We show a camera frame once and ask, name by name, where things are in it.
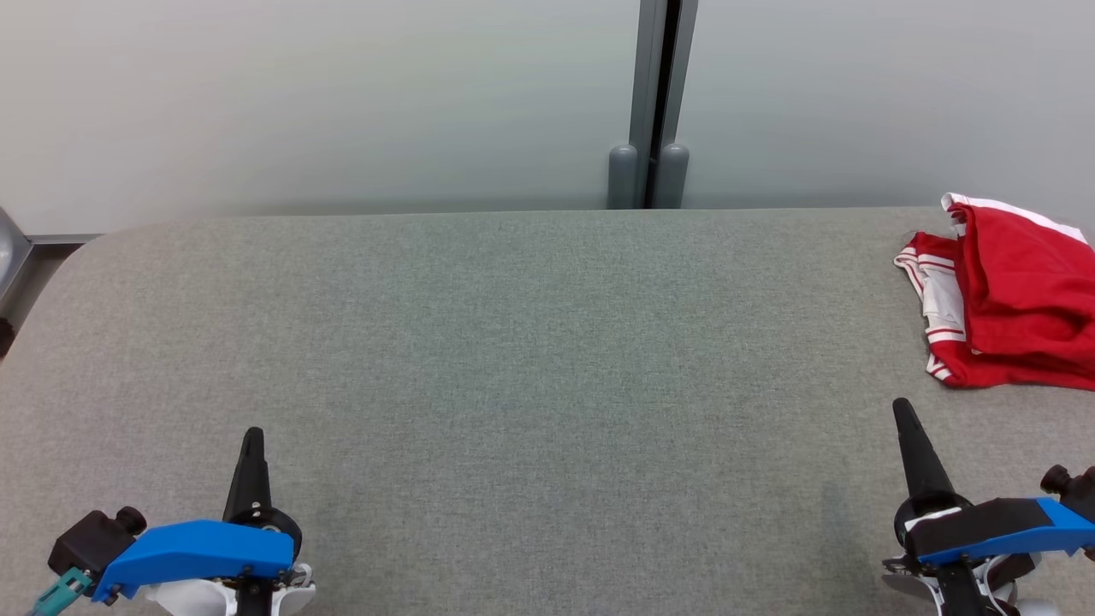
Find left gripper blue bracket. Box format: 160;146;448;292
92;427;316;616

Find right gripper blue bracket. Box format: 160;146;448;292
881;398;1095;616

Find red and white Bulls jersey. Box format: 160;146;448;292
894;231;1095;392

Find red shorts with white stripe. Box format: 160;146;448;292
941;193;1095;360

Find grey fabric padded bench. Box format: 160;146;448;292
0;208;1095;616

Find grey metal stand leg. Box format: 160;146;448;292
0;205;104;300

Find teal left camera cable plug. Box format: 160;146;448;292
33;566;93;616

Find grey rounded post foot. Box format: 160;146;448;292
657;143;690;210
607;144;640;210

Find grey partition post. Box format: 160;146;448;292
629;0;700;210

